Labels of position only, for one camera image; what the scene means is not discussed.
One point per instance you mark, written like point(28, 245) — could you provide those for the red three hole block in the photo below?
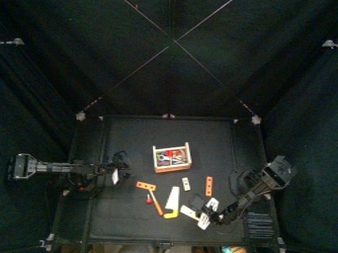
point(208, 186)

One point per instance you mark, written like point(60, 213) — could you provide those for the silver frame bracket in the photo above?
point(255, 119)
point(167, 115)
point(329, 43)
point(16, 42)
point(80, 115)

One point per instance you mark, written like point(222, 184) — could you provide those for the orange toy hammer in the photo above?
point(151, 194)

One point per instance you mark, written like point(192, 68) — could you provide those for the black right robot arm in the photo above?
point(259, 183)

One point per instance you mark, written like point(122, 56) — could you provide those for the white two hole block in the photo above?
point(186, 184)

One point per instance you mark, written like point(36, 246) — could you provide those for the white yellow flat block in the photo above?
point(188, 212)

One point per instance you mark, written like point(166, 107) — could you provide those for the wooden toy toolbox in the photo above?
point(171, 158)

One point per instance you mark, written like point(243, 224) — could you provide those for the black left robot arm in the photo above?
point(52, 167)

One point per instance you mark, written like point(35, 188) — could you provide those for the teal orange object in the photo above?
point(233, 249)

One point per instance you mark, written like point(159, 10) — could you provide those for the red toy piece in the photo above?
point(178, 152)

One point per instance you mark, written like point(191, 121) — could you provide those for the white toy piece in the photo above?
point(162, 157)

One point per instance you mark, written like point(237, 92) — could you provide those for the black ribbed block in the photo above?
point(259, 224)

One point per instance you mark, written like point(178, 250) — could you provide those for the red toy screw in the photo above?
point(150, 199)

